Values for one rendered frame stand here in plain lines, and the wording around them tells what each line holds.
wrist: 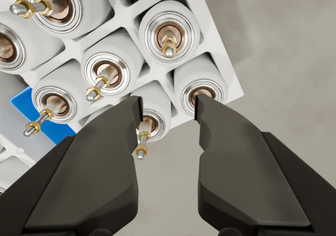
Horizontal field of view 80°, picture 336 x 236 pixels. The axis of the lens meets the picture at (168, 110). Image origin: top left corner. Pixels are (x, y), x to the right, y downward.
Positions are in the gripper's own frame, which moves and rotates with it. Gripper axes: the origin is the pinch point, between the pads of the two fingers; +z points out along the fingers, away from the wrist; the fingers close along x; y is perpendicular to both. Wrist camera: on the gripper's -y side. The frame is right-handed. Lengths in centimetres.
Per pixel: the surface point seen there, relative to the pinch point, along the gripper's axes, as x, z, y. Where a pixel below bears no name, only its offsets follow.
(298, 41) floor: 35, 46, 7
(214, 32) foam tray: 8.3, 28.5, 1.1
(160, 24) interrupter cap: -1.3, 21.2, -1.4
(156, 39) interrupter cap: -1.9, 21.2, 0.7
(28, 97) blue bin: -40, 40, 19
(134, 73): -6.1, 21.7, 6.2
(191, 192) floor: 8, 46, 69
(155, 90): -3.2, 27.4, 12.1
